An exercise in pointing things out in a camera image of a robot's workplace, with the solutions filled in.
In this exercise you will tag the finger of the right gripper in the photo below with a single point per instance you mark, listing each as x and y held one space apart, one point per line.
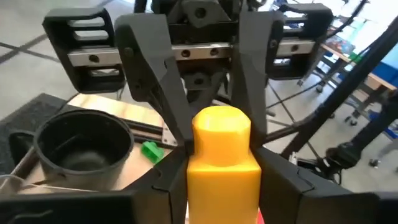
255 62
149 62

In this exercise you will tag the bright green toy brick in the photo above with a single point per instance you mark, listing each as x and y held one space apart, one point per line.
152 152

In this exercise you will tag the black plastic bucket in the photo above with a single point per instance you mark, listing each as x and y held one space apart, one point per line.
84 149

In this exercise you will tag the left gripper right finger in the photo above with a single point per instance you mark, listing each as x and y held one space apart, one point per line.
292 196

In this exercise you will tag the yellow single-stud toy block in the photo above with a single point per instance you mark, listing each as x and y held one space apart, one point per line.
224 174

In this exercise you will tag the wooden background table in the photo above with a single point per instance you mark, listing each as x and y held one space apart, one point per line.
377 82

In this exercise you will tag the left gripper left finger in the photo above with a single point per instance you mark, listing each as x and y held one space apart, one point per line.
168 186

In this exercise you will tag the black aluminium table frame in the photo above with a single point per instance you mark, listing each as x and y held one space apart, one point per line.
357 76

